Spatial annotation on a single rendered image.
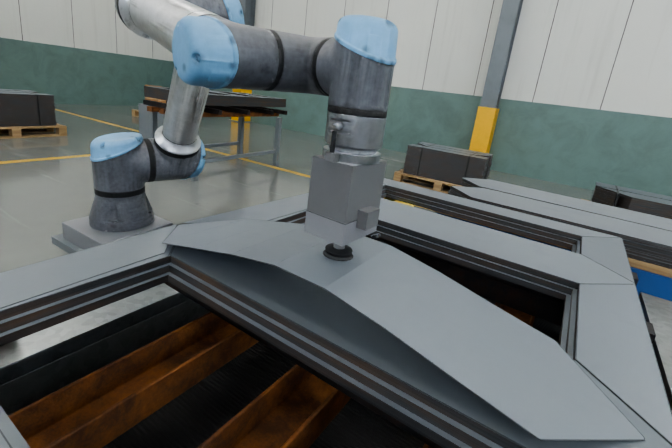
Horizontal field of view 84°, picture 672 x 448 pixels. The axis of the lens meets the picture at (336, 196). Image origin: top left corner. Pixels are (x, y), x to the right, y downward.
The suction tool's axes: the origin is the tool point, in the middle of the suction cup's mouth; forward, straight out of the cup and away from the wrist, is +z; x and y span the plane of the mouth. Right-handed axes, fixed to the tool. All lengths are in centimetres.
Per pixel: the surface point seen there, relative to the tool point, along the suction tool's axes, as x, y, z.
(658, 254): -44, 85, 8
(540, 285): -23.1, 35.7, 7.5
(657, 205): -83, 458, 53
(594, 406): -32.2, 1.9, 4.3
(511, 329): -22.7, 6.6, 2.5
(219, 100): 320, 222, 6
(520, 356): -24.7, 2.3, 2.9
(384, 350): -11.7, -5.3, 5.2
